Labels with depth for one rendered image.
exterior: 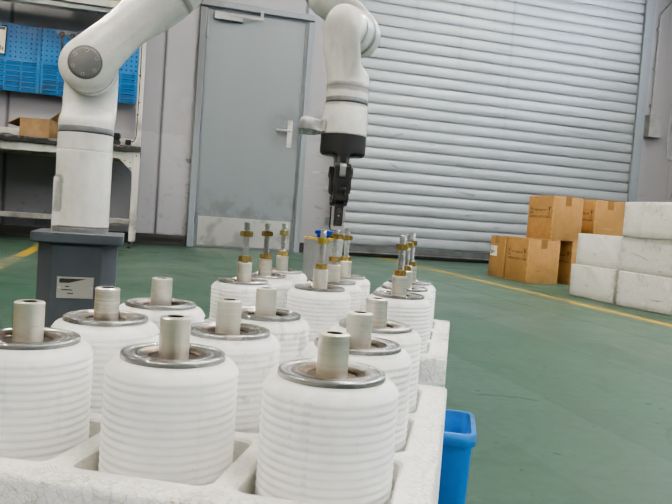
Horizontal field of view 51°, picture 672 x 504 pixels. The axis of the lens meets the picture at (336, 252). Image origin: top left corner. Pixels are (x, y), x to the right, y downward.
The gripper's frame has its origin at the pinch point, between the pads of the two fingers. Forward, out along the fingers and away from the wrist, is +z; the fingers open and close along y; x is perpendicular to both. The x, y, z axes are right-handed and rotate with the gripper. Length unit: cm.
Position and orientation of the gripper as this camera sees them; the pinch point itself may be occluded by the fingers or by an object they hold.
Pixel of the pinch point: (336, 221)
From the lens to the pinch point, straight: 117.0
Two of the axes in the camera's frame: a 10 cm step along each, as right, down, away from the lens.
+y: -0.5, -0.5, 10.0
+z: -0.8, 10.0, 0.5
